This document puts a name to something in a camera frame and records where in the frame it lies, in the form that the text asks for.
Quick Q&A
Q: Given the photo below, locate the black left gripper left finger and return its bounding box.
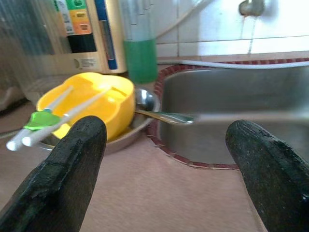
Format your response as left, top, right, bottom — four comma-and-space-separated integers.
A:
0, 115, 108, 232

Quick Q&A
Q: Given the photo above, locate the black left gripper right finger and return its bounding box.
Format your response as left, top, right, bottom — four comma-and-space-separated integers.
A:
225, 119, 309, 232

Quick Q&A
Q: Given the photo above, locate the yellow plastic bowl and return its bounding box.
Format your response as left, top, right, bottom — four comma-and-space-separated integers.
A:
36, 72, 135, 142

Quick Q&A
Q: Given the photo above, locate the round steel plate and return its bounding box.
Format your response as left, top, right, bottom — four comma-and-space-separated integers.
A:
38, 87, 161, 155

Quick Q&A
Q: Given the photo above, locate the stainless steel sink basin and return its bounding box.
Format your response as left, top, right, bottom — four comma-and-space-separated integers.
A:
159, 65, 309, 166

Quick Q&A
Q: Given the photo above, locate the beige water ionizer appliance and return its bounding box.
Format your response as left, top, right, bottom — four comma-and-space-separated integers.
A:
53, 0, 128, 74

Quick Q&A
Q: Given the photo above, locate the steel spoon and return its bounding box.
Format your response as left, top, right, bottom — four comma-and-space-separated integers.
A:
134, 109, 196, 124

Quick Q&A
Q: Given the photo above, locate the clear jug orange lid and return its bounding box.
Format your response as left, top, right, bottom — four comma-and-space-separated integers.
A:
0, 0, 73, 104

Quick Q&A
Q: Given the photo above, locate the green dish soap bottle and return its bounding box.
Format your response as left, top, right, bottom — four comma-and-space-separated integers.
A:
120, 0, 159, 85

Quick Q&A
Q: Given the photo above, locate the grey metal faucet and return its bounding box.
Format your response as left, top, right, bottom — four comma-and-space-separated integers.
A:
239, 0, 266, 16

